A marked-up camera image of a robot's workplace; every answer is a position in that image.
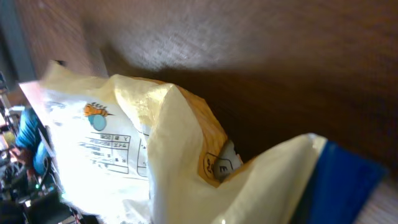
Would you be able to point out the white cream snack bag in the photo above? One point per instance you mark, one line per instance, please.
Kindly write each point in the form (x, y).
(133, 150)

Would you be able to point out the seated person in background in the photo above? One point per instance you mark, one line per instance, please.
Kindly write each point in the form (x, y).
(30, 150)

